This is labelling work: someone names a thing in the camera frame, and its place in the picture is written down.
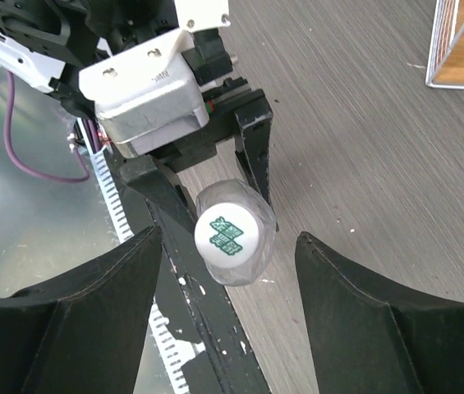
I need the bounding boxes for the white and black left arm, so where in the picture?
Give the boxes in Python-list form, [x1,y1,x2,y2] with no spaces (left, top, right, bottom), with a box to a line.
[0,0,273,224]

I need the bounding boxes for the clear plastic bottle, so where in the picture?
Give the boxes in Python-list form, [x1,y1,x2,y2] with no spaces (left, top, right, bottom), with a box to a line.
[194,179,277,286]

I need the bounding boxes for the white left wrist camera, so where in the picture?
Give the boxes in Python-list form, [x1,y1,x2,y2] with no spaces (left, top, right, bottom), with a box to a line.
[79,1,233,158]

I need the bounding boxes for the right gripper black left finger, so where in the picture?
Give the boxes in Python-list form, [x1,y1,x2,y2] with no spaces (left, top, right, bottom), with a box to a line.
[0,227,162,393]

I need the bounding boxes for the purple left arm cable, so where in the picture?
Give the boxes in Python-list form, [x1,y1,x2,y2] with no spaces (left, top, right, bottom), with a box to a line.
[0,53,101,184]

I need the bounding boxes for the white bottle cap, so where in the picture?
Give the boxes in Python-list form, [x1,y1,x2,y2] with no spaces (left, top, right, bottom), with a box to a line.
[194,203,260,269]

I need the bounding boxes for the white slotted cable duct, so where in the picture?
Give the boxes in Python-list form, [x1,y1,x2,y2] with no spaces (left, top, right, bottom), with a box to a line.
[85,140,205,393]

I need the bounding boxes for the white wire shelf rack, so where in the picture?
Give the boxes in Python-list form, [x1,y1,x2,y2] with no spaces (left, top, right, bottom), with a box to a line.
[425,0,464,89]

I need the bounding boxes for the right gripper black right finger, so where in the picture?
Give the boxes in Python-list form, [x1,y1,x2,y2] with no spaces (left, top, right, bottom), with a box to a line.
[295,232,464,393]

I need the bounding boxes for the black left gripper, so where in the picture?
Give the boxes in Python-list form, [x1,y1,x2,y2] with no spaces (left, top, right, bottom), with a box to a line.
[118,77,273,230]

